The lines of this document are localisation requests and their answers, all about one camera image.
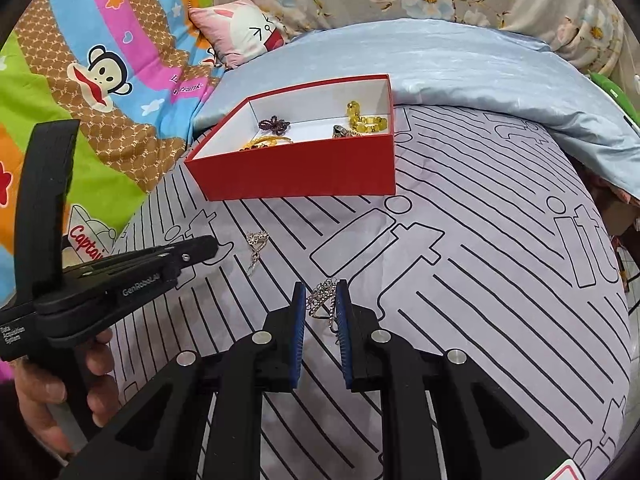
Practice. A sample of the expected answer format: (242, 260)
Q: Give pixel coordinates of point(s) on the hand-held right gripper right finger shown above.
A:
(342, 335)

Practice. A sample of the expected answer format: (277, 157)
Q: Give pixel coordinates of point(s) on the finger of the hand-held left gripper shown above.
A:
(195, 250)

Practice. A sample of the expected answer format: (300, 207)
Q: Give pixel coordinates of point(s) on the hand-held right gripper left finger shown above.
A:
(297, 335)

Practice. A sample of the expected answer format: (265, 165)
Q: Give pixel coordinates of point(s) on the red cardboard box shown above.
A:
(300, 170)

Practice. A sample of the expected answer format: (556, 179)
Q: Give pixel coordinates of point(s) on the gold bangle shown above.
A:
(272, 140)

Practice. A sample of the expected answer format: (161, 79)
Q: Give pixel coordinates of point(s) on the person's left hand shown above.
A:
(100, 355)

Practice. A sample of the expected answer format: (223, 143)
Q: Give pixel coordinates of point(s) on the colourful cartoon monkey blanket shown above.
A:
(100, 135)

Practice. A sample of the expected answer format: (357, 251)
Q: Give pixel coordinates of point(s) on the grey striped quilt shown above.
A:
(475, 260)

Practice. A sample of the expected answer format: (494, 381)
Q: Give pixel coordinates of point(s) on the pink cartoon pillow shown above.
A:
(240, 30)

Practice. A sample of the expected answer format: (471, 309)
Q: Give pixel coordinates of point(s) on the light blue satin quilt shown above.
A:
(450, 60)

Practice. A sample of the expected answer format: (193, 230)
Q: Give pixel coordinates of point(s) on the brown box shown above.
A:
(617, 215)

